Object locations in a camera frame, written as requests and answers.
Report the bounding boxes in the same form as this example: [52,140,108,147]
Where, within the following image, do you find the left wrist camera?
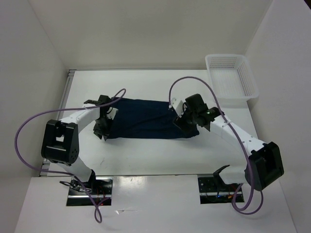
[106,108,119,120]

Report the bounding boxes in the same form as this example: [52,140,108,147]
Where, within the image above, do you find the navy blue shorts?
[107,98,199,139]

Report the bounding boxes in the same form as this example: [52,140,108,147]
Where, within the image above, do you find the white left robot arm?
[41,95,118,194]

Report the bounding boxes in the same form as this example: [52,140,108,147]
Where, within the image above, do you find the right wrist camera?
[169,98,184,117]

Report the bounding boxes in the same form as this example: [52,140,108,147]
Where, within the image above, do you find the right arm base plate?
[197,174,239,204]

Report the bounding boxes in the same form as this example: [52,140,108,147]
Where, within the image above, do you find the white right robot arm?
[169,94,284,191]

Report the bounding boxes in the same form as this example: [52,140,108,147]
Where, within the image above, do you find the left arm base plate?
[60,176,113,207]

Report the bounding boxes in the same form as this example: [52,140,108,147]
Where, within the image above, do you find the white plastic basket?
[205,54,259,105]

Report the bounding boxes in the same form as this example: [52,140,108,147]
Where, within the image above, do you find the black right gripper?
[173,101,198,134]

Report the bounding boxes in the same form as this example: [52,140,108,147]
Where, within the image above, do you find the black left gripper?
[93,116,114,140]

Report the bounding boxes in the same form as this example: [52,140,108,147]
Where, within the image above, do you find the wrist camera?
[169,98,184,117]
[106,108,119,120]

